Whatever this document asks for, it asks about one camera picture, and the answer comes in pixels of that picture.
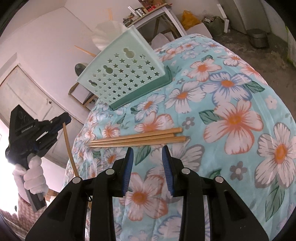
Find white rice paddle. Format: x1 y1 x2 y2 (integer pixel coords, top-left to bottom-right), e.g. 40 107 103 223
92 21 127 51

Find pink checkered left forearm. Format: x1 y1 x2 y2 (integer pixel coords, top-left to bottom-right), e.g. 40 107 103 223
1 195 47 240

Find green bag on floor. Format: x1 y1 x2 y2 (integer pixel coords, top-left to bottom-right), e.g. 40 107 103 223
203 16 224 37

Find wooden chair black seat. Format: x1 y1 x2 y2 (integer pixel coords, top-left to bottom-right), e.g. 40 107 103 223
68 82 98 111

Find white side table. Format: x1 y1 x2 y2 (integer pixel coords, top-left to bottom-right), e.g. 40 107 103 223
128 3 187 41

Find red oil bottle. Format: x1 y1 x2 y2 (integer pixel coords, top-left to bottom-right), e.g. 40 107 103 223
143 1 156 11

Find steel rice cooker pot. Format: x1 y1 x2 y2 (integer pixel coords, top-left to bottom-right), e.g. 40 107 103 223
247 29 269 49

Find silver refrigerator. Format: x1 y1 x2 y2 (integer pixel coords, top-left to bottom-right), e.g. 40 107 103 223
219 0 271 34

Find yellow plastic bag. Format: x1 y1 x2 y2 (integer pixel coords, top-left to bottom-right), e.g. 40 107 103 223
181 11 201 30

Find wooden chopstick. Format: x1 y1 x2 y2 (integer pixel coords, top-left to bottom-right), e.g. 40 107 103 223
89 136 186 148
62 122 93 210
90 127 183 143
89 133 175 145

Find white box on floor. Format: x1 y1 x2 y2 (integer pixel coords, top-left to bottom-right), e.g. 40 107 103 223
186 23 213 39

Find mint green utensil basket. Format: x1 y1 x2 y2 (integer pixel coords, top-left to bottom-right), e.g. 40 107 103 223
77 27 172 110

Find white door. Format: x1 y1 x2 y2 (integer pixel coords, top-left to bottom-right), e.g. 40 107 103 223
1 65 83 168

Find floral blue tablecloth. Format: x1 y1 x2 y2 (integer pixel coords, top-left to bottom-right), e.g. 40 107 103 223
72 34 295 240

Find left white gloved hand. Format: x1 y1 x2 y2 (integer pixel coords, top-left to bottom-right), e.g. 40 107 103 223
13 156 49 203

